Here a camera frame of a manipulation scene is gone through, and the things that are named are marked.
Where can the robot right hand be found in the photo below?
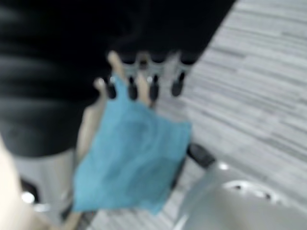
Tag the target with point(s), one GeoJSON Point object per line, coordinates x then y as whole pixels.
{"type": "Point", "coordinates": [60, 60]}

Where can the blue square cushion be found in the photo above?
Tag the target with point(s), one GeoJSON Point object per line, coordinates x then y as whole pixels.
{"type": "Point", "coordinates": [129, 155]}

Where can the robot dark foot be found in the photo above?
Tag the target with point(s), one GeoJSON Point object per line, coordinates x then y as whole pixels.
{"type": "Point", "coordinates": [201, 155]}

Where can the robot silver leg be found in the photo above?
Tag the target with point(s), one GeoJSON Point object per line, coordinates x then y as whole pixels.
{"type": "Point", "coordinates": [239, 210]}

